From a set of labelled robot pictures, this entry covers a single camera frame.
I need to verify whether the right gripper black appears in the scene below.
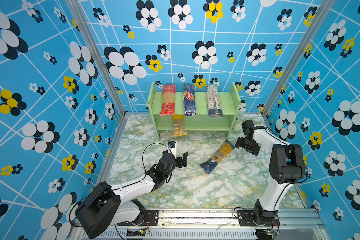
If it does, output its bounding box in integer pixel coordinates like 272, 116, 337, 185
234, 137, 260, 156

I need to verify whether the blue clear spaghetti bag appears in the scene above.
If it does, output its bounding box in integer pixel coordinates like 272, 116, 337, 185
200, 140, 235, 174

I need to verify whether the yellow spaghetti bag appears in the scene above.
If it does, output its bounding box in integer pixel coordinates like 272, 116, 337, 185
173, 115, 187, 137

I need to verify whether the clear white label spaghetti bag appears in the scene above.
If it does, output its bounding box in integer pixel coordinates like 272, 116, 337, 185
207, 86, 223, 118

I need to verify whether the blue Barilla spaghetti box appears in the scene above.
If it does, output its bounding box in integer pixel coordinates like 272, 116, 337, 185
183, 84, 196, 117

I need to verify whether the red spaghetti bag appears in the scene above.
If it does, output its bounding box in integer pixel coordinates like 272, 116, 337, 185
160, 84, 176, 116

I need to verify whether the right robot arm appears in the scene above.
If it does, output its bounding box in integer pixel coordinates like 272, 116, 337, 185
235, 121, 306, 226

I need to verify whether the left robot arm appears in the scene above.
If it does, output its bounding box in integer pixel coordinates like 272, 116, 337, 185
75, 150, 189, 239

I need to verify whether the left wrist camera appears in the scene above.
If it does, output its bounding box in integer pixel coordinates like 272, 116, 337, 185
168, 141, 177, 158

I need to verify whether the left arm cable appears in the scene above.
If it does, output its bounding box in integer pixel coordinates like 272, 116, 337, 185
68, 142, 170, 229

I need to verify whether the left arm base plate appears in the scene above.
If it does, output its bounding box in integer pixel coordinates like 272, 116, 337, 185
117, 210, 159, 227

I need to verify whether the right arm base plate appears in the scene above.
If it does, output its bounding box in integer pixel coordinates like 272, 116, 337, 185
236, 210, 280, 228

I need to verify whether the aluminium front rail frame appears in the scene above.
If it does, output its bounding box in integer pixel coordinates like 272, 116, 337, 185
68, 207, 331, 240

